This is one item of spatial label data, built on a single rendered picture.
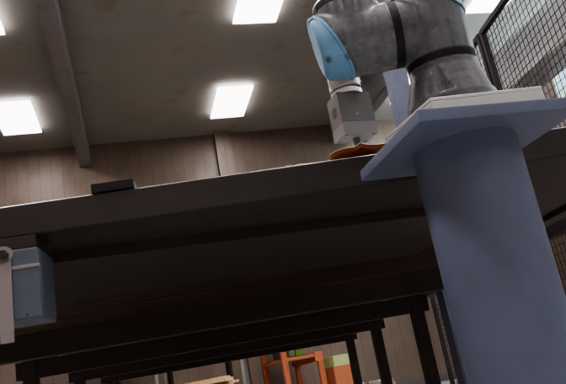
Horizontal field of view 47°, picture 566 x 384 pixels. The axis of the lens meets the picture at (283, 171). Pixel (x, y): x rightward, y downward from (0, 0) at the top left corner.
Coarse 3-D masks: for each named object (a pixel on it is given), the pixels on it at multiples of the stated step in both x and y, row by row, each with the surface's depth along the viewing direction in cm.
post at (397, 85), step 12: (384, 72) 358; (396, 72) 350; (396, 84) 348; (408, 84) 349; (396, 96) 346; (408, 96) 347; (396, 108) 346; (396, 120) 349; (444, 300) 314; (444, 312) 316; (444, 324) 319; (456, 348) 307; (456, 360) 310; (456, 372) 312
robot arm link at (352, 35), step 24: (336, 0) 110; (360, 0) 110; (312, 24) 110; (336, 24) 108; (360, 24) 108; (384, 24) 108; (312, 48) 118; (336, 48) 108; (360, 48) 108; (384, 48) 108; (336, 72) 111; (360, 72) 112
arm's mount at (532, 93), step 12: (444, 96) 98; (456, 96) 98; (468, 96) 98; (480, 96) 99; (492, 96) 99; (504, 96) 100; (516, 96) 100; (528, 96) 101; (540, 96) 101; (420, 108) 100; (432, 108) 97; (396, 132) 110
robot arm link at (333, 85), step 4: (328, 80) 154; (340, 80) 151; (344, 80) 151; (348, 80) 151; (352, 80) 151; (356, 80) 152; (360, 80) 156; (328, 84) 154; (332, 84) 152; (336, 84) 151; (340, 84) 151; (344, 84) 151; (348, 84) 151; (352, 84) 151; (356, 84) 152; (332, 88) 152; (336, 88) 152; (332, 92) 153
